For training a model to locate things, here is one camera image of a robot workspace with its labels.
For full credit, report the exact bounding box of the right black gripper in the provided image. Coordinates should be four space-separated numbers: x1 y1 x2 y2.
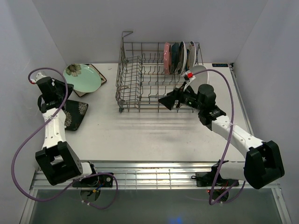
158 82 204 112

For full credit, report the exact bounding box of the mint green flower plate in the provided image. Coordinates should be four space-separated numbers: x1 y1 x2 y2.
63 63 101 93

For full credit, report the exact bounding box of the dark square floral plate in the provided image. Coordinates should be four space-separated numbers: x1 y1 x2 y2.
64 99 89 131

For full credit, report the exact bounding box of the white oval plate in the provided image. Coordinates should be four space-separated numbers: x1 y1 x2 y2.
189 65 209 93

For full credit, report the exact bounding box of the pink polka dot plate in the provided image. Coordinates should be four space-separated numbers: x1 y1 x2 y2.
163 42 171 75

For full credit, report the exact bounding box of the dark teal square plate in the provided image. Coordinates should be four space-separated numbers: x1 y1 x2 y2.
171 42 180 74

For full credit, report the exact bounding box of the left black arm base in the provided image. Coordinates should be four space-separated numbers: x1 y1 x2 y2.
72 173 114 189

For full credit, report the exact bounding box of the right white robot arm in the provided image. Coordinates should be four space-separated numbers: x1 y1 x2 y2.
159 84 285 189

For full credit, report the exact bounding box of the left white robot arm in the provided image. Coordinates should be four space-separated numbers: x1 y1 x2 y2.
35 72 99 187

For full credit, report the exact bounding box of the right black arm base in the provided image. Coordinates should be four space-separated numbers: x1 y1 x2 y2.
191 160 239 187

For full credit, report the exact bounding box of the cream square floral plate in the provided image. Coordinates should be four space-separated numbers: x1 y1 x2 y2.
74 63 107 97

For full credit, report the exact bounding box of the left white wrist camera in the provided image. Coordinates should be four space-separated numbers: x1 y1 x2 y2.
29 70 47 84

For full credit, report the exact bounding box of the grey wire dish rack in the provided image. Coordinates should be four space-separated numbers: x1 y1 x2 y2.
115 30 204 114

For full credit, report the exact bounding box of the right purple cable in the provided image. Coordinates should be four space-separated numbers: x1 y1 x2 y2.
186 69 246 206

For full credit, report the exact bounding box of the purple cable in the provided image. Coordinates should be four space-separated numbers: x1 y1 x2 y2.
186 69 246 206
10 67 119 210

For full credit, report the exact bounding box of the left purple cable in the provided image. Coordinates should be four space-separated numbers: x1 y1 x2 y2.
10 67 119 210

